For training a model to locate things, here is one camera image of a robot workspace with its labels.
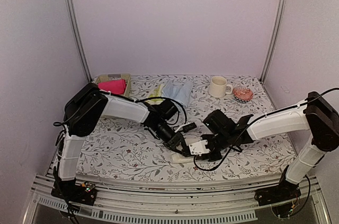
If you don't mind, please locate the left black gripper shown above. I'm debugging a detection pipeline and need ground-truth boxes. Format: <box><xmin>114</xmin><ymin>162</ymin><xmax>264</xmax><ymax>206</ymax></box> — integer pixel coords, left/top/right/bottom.
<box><xmin>150</xmin><ymin>120</ymin><xmax>188</xmax><ymax>156</ymax></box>

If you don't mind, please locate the cream towel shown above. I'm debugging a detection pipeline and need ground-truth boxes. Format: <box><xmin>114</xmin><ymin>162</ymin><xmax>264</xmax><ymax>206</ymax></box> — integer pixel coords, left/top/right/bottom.
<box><xmin>171</xmin><ymin>136</ymin><xmax>201</xmax><ymax>164</ymax></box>

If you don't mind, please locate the pink towel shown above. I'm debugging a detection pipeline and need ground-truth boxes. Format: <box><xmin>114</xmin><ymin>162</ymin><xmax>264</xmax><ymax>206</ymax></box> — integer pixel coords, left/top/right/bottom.
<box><xmin>98</xmin><ymin>79</ymin><xmax>127</xmax><ymax>95</ymax></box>

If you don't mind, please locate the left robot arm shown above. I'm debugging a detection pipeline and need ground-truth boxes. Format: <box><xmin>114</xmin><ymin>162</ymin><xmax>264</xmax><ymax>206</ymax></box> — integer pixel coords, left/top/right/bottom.
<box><xmin>53</xmin><ymin>83</ymin><xmax>190</xmax><ymax>200</ymax></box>

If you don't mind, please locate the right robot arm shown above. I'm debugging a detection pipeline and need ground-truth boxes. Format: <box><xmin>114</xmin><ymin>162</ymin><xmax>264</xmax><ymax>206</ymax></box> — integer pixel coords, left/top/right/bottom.
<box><xmin>192</xmin><ymin>92</ymin><xmax>338</xmax><ymax>201</ymax></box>

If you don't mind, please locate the blue rolled towel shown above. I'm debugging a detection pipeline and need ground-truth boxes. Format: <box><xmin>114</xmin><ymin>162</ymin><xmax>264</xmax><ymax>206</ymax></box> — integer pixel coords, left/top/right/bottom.
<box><xmin>162</xmin><ymin>80</ymin><xmax>193</xmax><ymax>107</ymax></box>

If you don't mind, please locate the green white towel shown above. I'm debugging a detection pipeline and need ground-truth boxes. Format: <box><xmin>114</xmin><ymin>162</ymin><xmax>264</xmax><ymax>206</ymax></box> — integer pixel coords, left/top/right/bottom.
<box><xmin>147</xmin><ymin>84</ymin><xmax>165</xmax><ymax>105</ymax></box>

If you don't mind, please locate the cream ceramic mug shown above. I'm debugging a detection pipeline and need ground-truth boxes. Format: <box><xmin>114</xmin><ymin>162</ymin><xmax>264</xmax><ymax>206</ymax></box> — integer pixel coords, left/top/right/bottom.
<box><xmin>208</xmin><ymin>76</ymin><xmax>234</xmax><ymax>98</ymax></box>

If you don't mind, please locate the red patterned bowl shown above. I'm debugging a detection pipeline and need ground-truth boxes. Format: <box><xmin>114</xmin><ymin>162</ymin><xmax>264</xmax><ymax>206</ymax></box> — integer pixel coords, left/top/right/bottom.
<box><xmin>233</xmin><ymin>86</ymin><xmax>254</xmax><ymax>103</ymax></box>

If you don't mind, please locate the green plastic basket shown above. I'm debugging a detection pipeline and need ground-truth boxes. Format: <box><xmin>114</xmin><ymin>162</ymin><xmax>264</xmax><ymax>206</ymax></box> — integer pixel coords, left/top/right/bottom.
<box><xmin>94</xmin><ymin>74</ymin><xmax>131</xmax><ymax>97</ymax></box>

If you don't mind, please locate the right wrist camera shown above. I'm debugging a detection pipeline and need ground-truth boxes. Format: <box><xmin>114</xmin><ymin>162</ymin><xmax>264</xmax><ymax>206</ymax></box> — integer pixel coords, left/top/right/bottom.
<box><xmin>187</xmin><ymin>140</ymin><xmax>210</xmax><ymax>156</ymax></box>

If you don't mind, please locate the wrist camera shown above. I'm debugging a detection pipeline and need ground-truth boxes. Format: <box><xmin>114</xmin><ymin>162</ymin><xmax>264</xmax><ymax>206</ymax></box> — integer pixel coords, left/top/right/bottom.
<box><xmin>174</xmin><ymin>122</ymin><xmax>197</xmax><ymax>133</ymax></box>
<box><xmin>187</xmin><ymin>140</ymin><xmax>210</xmax><ymax>156</ymax></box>

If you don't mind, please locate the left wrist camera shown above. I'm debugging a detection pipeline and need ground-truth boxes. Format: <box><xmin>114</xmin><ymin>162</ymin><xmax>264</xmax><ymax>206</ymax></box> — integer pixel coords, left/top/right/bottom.
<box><xmin>174</xmin><ymin>122</ymin><xmax>197</xmax><ymax>133</ymax></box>

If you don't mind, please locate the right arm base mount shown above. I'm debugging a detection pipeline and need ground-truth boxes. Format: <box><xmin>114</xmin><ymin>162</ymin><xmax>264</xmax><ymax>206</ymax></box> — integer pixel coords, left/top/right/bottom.
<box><xmin>254</xmin><ymin>183</ymin><xmax>301</xmax><ymax>219</ymax></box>

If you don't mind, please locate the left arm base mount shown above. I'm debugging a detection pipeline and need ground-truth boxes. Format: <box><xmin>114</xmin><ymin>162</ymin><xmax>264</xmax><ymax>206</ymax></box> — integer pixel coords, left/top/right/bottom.
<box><xmin>51</xmin><ymin>181</ymin><xmax>97</xmax><ymax>206</ymax></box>

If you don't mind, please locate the left black cable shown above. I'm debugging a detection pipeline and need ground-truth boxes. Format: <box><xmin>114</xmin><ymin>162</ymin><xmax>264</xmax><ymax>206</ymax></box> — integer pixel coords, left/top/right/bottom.
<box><xmin>52</xmin><ymin>96</ymin><xmax>188</xmax><ymax>145</ymax></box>

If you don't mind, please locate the right aluminium post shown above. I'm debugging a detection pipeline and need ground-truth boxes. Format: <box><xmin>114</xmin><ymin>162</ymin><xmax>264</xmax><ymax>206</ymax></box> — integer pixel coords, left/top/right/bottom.
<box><xmin>260</xmin><ymin>0</ymin><xmax>287</xmax><ymax>85</ymax></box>

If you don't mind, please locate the aluminium post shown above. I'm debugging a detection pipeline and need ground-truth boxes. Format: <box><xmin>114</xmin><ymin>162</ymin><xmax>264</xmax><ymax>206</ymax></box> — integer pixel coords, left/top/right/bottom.
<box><xmin>260</xmin><ymin>0</ymin><xmax>287</xmax><ymax>85</ymax></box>
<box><xmin>65</xmin><ymin>0</ymin><xmax>93</xmax><ymax>82</ymax></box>

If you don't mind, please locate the left aluminium post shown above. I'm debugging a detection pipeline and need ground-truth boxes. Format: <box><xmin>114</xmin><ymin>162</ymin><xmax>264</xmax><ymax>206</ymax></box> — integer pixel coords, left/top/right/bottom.
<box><xmin>65</xmin><ymin>0</ymin><xmax>93</xmax><ymax>82</ymax></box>

